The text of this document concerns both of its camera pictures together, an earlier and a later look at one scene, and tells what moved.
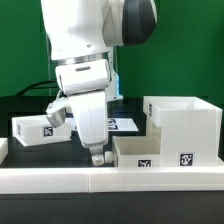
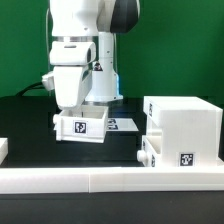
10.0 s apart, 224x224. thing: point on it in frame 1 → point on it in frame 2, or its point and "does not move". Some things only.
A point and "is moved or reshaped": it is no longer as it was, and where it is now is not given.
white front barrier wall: [113, 179] does not move
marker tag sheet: [121, 124] does not move
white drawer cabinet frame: [190, 130] does not move
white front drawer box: [135, 151] is moved or reshaped
